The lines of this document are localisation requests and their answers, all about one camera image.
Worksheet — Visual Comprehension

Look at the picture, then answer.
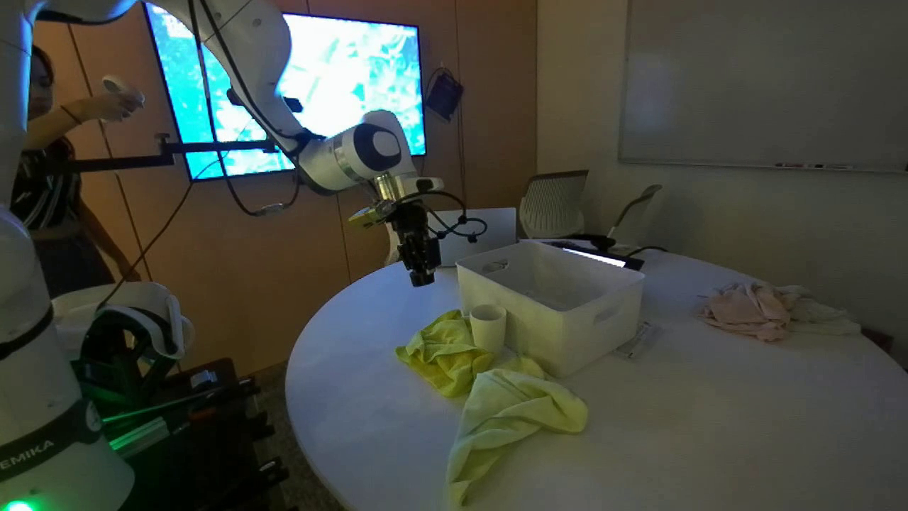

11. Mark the pink crumpled cloth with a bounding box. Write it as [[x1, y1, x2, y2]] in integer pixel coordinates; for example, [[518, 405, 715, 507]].
[[700, 279, 800, 344]]

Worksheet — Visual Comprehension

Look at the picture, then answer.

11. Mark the black wall box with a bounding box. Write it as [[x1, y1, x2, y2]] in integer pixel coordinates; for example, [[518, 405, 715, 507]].
[[429, 67, 467, 121]]

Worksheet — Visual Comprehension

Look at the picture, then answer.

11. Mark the wall whiteboard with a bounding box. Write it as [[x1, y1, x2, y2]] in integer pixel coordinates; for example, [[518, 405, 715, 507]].
[[619, 0, 908, 175]]

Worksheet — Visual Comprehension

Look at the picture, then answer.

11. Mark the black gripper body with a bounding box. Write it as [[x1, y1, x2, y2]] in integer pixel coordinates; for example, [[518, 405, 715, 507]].
[[386, 196, 441, 252]]

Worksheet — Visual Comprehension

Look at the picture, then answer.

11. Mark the tablet with lit screen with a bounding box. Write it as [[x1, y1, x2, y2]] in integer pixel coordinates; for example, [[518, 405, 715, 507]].
[[546, 236, 647, 273]]

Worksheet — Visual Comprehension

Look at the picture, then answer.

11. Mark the white headset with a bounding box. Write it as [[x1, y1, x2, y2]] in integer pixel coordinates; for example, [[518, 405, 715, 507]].
[[51, 279, 199, 384]]

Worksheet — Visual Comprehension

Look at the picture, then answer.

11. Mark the grey mesh office chair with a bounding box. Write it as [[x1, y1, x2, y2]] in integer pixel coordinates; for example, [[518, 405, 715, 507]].
[[515, 168, 593, 242], [603, 181, 666, 249]]

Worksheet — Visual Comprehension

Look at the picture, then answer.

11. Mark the black camera boom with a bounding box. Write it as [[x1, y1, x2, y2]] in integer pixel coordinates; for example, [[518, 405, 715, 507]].
[[65, 133, 287, 175]]

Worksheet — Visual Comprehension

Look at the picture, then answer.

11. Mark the white handheld controller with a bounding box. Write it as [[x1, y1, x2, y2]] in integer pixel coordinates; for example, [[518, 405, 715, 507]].
[[95, 73, 148, 121]]

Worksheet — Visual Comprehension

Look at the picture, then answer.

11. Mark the black robot cart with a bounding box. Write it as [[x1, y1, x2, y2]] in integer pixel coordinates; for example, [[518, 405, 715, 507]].
[[72, 354, 290, 511]]

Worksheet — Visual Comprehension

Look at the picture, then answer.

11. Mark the wall television screen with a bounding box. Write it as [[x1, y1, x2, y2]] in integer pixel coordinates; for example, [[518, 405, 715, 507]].
[[138, 2, 430, 184]]

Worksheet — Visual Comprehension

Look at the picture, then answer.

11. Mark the bright yellow towel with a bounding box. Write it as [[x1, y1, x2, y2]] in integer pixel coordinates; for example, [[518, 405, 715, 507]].
[[395, 310, 546, 399]]

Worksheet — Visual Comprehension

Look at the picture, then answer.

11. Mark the white crumpled cloth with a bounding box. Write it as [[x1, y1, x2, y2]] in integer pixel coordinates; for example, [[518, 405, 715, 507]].
[[780, 282, 866, 340]]

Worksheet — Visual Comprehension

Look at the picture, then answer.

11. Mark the person in striped top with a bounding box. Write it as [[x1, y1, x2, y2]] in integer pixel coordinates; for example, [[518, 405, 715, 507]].
[[7, 42, 148, 299]]

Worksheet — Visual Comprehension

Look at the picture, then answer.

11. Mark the white plastic basket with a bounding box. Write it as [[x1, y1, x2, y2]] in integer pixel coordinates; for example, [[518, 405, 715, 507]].
[[453, 238, 649, 380]]

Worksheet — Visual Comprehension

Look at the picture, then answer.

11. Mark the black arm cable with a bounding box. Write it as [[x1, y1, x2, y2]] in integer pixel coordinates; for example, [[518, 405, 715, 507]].
[[185, 0, 307, 222]]

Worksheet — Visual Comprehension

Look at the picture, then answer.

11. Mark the light green towel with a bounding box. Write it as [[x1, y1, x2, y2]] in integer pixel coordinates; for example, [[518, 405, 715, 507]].
[[444, 367, 589, 511]]

